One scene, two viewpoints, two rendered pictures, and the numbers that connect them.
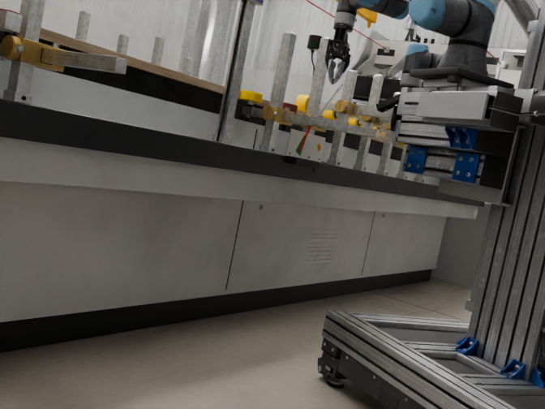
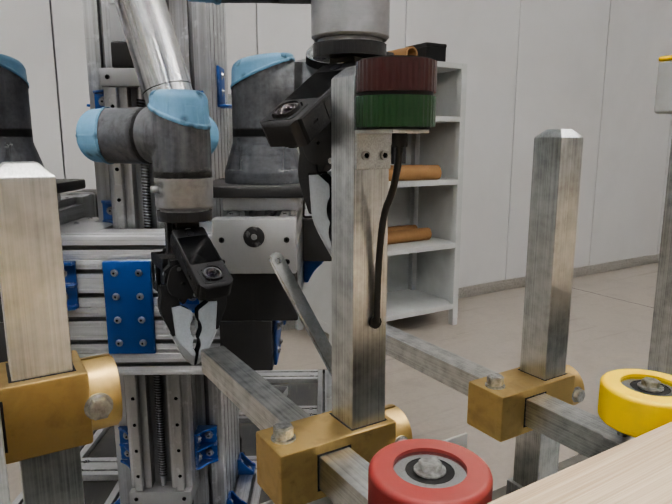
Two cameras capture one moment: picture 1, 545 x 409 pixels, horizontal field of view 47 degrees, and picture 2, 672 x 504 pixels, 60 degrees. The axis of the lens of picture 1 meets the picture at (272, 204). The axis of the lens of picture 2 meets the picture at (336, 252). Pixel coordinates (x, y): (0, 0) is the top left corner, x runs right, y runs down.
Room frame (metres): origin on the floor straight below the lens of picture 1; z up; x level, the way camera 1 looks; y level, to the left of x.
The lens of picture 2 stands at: (2.92, 0.11, 1.12)
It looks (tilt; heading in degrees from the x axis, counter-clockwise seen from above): 11 degrees down; 205
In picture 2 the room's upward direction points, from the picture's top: straight up
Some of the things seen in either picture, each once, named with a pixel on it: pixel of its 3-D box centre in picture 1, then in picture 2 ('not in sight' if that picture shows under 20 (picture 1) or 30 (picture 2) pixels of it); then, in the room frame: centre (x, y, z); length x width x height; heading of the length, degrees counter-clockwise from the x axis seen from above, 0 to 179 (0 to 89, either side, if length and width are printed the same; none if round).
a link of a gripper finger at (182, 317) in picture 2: not in sight; (178, 330); (2.31, -0.41, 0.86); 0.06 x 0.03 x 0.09; 57
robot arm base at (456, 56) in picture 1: (464, 60); (264, 155); (1.96, -0.49, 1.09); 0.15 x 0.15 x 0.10
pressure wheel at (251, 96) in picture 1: (249, 105); (644, 440); (2.37, 0.15, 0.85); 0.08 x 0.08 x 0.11
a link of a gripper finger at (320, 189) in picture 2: (338, 71); (338, 215); (2.37, -0.14, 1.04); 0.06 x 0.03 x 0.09; 167
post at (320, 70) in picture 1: (315, 99); (358, 349); (2.46, -0.08, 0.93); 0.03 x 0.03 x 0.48; 57
